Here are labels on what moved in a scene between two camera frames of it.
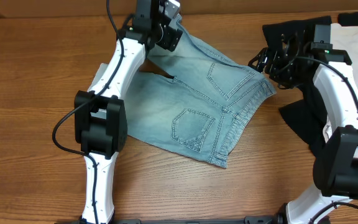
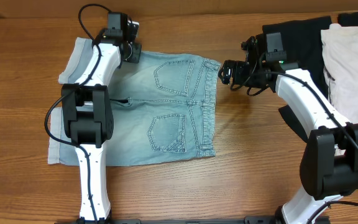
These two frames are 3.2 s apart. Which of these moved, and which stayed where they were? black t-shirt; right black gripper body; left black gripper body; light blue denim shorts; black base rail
Moved: left black gripper body; right black gripper body; light blue denim shorts
Stayed: black t-shirt; black base rail
